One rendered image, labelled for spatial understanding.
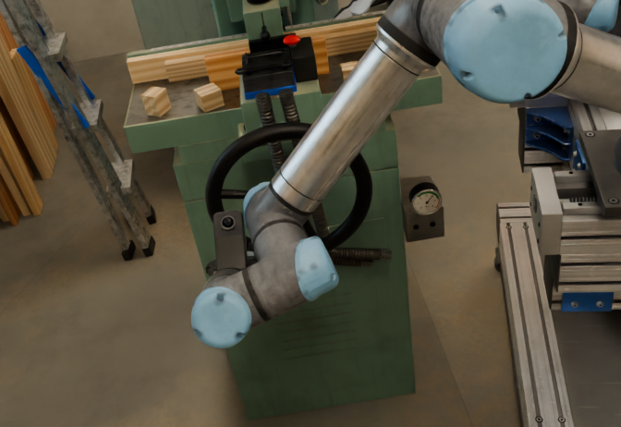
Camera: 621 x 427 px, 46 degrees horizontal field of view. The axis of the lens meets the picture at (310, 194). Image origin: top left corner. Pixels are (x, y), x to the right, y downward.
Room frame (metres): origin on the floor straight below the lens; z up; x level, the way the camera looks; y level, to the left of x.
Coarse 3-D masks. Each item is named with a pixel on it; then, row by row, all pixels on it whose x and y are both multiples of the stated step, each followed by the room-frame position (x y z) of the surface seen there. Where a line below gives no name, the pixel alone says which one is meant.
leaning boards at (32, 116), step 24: (0, 24) 2.87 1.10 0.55; (0, 48) 2.66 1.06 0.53; (0, 72) 2.55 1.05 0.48; (24, 72) 2.78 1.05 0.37; (0, 96) 2.74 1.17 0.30; (24, 96) 2.67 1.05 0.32; (0, 120) 2.34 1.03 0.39; (24, 120) 2.56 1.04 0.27; (48, 120) 2.81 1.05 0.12; (0, 144) 2.30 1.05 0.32; (24, 144) 2.74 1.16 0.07; (48, 144) 2.68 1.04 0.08; (0, 168) 2.31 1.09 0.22; (24, 168) 2.35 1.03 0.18; (48, 168) 2.56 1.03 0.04; (0, 192) 2.26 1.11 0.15; (24, 192) 2.30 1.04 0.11; (0, 216) 2.29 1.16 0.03
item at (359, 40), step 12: (324, 36) 1.37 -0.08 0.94; (336, 36) 1.36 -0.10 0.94; (348, 36) 1.36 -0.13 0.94; (360, 36) 1.36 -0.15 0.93; (372, 36) 1.36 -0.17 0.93; (240, 48) 1.38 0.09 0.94; (336, 48) 1.36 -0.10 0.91; (348, 48) 1.36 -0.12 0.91; (360, 48) 1.36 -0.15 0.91; (168, 60) 1.38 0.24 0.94; (180, 60) 1.37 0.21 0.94; (192, 60) 1.36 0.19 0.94; (168, 72) 1.36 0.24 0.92; (180, 72) 1.36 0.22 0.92; (192, 72) 1.36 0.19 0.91; (204, 72) 1.36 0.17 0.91
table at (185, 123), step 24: (336, 72) 1.29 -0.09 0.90; (432, 72) 1.22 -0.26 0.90; (168, 96) 1.30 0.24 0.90; (192, 96) 1.28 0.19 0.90; (408, 96) 1.21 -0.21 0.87; (432, 96) 1.21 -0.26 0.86; (144, 120) 1.22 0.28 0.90; (168, 120) 1.21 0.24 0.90; (192, 120) 1.21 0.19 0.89; (216, 120) 1.21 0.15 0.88; (240, 120) 1.21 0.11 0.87; (144, 144) 1.21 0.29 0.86; (168, 144) 1.21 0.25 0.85; (288, 144) 1.11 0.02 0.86
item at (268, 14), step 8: (272, 0) 1.36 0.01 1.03; (248, 8) 1.34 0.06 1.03; (256, 8) 1.33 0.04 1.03; (264, 8) 1.33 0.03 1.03; (272, 8) 1.32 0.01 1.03; (248, 16) 1.32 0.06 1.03; (256, 16) 1.32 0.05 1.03; (264, 16) 1.32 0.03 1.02; (272, 16) 1.32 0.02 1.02; (280, 16) 1.32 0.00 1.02; (248, 24) 1.32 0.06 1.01; (256, 24) 1.32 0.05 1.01; (264, 24) 1.32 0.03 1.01; (272, 24) 1.32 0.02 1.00; (280, 24) 1.32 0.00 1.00; (248, 32) 1.32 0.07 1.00; (256, 32) 1.32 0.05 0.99; (272, 32) 1.32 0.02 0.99; (280, 32) 1.32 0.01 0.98
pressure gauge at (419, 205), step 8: (424, 184) 1.16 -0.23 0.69; (432, 184) 1.17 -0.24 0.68; (416, 192) 1.15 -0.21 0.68; (424, 192) 1.14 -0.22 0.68; (432, 192) 1.14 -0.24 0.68; (416, 200) 1.14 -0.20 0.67; (424, 200) 1.14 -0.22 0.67; (432, 200) 1.14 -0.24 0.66; (440, 200) 1.14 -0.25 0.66; (416, 208) 1.14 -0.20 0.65; (424, 208) 1.14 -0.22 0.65; (432, 208) 1.14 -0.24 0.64
